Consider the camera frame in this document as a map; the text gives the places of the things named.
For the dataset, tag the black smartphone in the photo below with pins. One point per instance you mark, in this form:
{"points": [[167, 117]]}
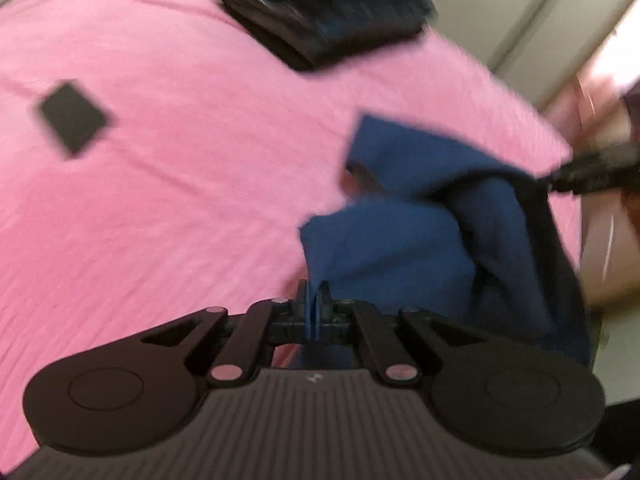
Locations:
{"points": [[73, 118]]}

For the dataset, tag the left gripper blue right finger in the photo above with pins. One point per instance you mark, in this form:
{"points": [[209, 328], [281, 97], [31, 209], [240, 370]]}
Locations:
{"points": [[368, 334]]}

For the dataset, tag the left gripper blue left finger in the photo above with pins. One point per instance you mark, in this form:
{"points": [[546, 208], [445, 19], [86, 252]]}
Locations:
{"points": [[251, 340]]}

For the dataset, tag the folded dark clothes stack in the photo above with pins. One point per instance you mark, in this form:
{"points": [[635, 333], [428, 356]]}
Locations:
{"points": [[308, 35]]}

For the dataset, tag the pink bed blanket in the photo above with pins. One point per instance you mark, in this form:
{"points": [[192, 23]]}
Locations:
{"points": [[216, 154]]}

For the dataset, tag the navy blue t-shirt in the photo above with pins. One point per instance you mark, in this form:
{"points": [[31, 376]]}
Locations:
{"points": [[439, 225]]}

